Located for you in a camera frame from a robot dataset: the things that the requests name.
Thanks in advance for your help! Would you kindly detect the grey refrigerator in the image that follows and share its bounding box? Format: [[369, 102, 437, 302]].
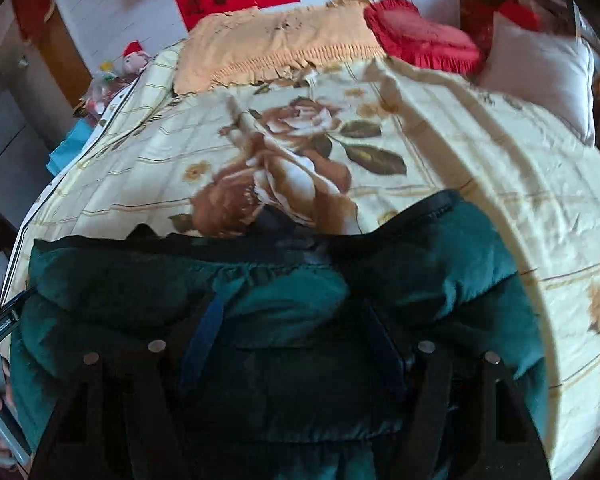
[[0, 74, 52, 228]]

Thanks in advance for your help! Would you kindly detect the pig plush toy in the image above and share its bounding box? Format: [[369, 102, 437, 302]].
[[122, 41, 151, 76]]

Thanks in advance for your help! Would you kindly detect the red heart cushion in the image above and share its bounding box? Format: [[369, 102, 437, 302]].
[[364, 0, 484, 76]]

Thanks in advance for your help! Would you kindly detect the beige fringed pillow cover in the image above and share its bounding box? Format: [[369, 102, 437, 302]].
[[173, 0, 385, 96]]

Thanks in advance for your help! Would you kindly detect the white pillow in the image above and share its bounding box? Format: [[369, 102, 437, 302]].
[[479, 13, 595, 146]]

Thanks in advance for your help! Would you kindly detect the floral cream bedspread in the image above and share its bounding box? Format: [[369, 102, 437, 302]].
[[3, 46, 600, 479]]

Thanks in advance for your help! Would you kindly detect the dark green puffer jacket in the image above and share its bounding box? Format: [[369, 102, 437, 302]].
[[10, 191, 547, 479]]

